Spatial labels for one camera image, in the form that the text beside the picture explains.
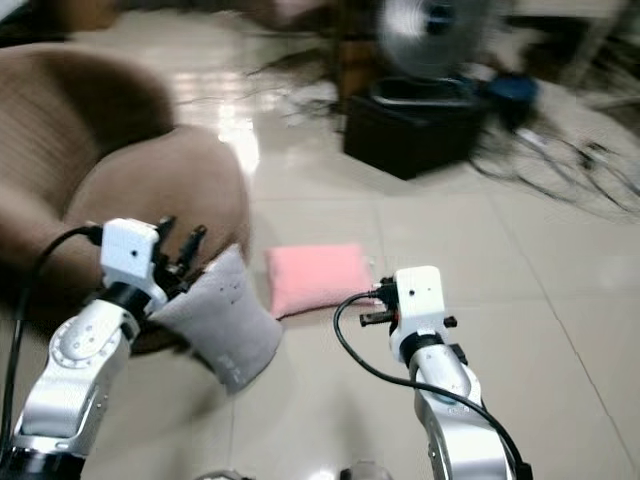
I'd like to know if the pink pillow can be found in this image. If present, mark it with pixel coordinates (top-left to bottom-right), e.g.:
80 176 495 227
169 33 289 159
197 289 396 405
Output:
264 242 377 321

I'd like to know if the grey pillow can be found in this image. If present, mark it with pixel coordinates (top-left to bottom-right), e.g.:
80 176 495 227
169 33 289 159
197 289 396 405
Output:
148 243 285 395

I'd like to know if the brown round sofa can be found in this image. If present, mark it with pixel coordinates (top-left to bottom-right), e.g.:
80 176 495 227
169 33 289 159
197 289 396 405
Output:
0 42 253 353

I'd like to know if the black box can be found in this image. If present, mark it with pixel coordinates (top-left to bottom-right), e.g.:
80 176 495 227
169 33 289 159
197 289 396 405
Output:
342 90 493 182

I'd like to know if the brown wooden cabinet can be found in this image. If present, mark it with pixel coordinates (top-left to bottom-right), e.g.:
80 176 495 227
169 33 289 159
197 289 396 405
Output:
50 0 123 33

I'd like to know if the blue round object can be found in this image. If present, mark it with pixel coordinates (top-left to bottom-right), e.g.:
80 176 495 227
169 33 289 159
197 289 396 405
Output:
484 74 543 109

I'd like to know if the grey electric fan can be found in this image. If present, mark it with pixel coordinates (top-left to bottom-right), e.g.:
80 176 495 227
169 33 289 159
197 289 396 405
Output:
375 0 496 101

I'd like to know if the white slanted panel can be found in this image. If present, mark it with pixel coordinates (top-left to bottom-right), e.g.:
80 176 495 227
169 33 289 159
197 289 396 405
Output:
0 0 33 21

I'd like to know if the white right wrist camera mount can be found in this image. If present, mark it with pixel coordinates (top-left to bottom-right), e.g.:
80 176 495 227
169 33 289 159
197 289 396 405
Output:
389 264 459 363

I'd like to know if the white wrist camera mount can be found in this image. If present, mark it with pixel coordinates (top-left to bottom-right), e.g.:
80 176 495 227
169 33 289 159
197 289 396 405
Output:
100 217 167 302
389 264 459 363

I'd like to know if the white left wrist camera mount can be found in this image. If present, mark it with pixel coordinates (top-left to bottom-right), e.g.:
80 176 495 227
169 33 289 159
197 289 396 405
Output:
100 217 167 302

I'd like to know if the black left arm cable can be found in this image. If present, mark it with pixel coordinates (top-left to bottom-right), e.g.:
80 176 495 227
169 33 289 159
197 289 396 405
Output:
12 224 105 456

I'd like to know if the tangle of black floor cables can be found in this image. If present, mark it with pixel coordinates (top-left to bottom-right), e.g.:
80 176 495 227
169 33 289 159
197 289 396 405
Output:
468 110 640 216

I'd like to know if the brown wooden furniture post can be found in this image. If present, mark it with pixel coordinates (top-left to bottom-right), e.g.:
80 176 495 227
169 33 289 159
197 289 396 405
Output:
333 0 383 113

